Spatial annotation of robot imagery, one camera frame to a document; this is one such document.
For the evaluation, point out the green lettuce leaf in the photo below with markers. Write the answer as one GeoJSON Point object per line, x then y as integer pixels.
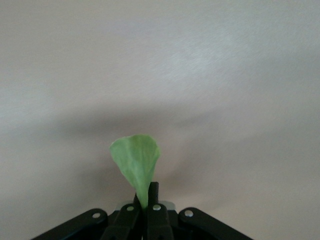
{"type": "Point", "coordinates": [135, 160]}

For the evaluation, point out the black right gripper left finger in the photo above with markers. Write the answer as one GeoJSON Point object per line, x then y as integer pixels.
{"type": "Point", "coordinates": [125, 225]}

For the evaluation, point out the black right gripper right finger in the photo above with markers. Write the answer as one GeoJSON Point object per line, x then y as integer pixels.
{"type": "Point", "coordinates": [157, 222]}

